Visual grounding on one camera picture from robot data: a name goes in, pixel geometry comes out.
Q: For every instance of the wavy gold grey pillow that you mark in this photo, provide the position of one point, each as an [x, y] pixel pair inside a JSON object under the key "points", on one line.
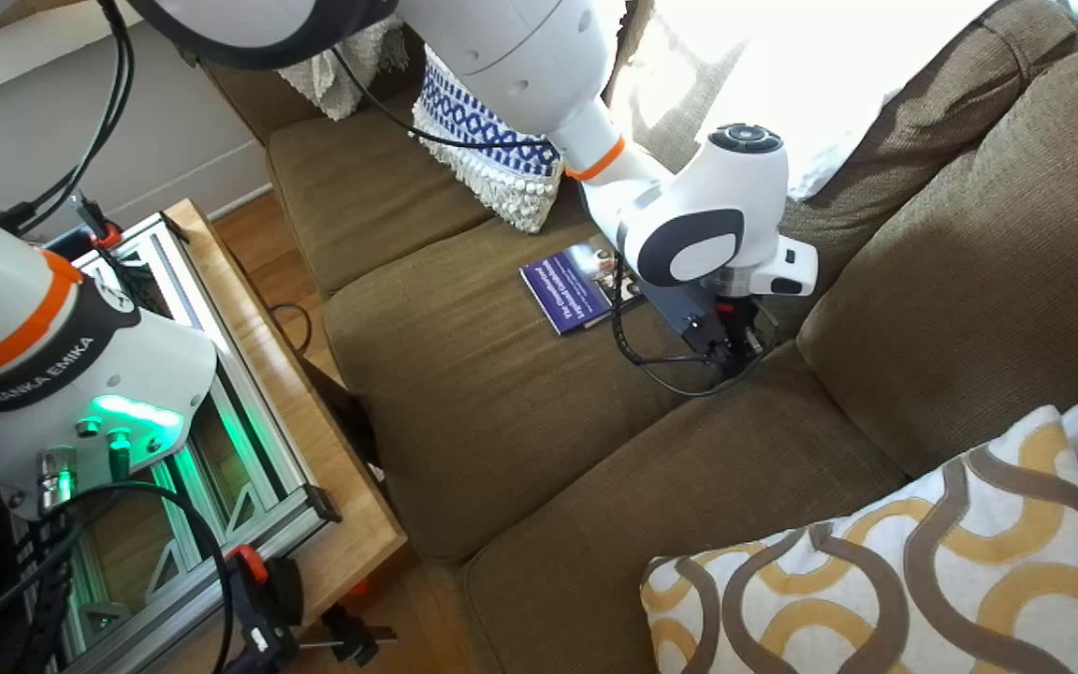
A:
{"points": [[962, 572]]}

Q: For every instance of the black clamp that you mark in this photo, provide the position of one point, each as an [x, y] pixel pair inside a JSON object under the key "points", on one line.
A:
{"points": [[266, 612]]}

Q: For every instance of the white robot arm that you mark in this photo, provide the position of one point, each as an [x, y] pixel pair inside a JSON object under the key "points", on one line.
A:
{"points": [[93, 389]]}

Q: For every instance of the blue guidebook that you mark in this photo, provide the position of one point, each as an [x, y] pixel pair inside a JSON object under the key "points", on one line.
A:
{"points": [[568, 291]]}

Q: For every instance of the aluminium frame rails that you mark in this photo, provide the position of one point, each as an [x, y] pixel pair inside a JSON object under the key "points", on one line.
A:
{"points": [[167, 495]]}

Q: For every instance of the brown fabric couch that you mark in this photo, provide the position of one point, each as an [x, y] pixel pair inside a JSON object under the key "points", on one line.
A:
{"points": [[548, 472]]}

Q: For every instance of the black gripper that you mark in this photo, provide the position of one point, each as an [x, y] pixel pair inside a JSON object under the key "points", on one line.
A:
{"points": [[714, 327]]}

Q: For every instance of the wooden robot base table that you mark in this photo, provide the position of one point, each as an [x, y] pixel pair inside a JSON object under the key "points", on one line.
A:
{"points": [[363, 532]]}

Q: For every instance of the blue white patterned pillow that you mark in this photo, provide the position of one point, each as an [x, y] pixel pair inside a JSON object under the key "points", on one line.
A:
{"points": [[510, 175]]}

